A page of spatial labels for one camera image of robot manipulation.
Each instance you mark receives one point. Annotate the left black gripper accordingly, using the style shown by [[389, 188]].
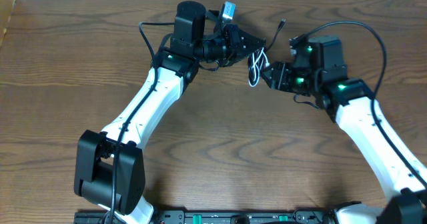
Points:
[[231, 44]]

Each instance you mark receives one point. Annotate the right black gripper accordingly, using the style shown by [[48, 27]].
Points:
[[280, 77]]

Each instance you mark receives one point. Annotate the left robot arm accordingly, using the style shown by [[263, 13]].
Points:
[[109, 169]]

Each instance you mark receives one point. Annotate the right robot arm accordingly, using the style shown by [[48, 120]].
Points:
[[319, 70]]

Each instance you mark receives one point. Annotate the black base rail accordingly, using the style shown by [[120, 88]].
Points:
[[297, 216]]

